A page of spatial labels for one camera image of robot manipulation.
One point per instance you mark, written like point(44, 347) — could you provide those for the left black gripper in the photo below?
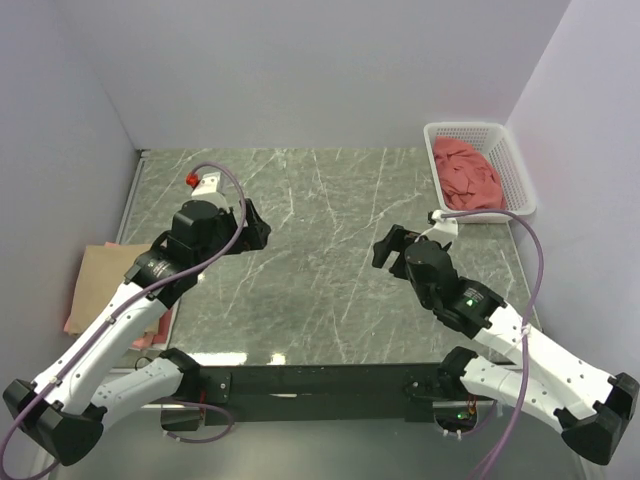
point(254, 235)

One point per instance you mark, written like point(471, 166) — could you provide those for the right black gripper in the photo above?
point(395, 240)

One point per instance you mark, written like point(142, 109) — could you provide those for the red t shirt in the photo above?
point(467, 180)

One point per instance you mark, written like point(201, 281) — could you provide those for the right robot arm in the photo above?
point(589, 407)

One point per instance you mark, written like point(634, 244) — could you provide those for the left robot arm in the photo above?
point(66, 409)

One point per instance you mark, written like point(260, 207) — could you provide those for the white plastic basket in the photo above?
point(497, 145)

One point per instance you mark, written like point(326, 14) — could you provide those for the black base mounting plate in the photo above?
point(318, 393)

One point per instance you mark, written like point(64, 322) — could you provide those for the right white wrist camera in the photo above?
point(442, 225)

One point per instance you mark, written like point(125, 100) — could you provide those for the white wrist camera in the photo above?
point(203, 185)
point(442, 225)

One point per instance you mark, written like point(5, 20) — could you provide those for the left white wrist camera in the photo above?
point(203, 185)

